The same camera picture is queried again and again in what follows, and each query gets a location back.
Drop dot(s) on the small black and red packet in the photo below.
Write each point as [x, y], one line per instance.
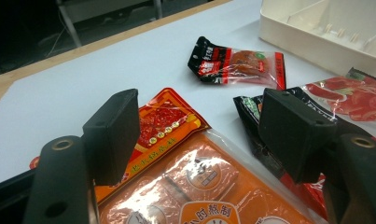
[238, 67]

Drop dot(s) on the orange packet with cube blocks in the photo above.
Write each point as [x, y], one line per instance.
[207, 186]

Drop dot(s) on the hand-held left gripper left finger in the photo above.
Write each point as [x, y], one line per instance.
[112, 137]

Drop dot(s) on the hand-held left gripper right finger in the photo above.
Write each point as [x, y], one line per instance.
[296, 137]

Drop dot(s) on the white plastic container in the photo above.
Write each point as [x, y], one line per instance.
[313, 34]

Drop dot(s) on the white table mat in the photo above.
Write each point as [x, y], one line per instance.
[83, 77]

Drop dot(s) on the orange packet with red window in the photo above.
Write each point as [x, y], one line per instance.
[164, 121]

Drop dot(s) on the clear packet with red slices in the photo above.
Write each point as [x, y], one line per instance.
[359, 96]

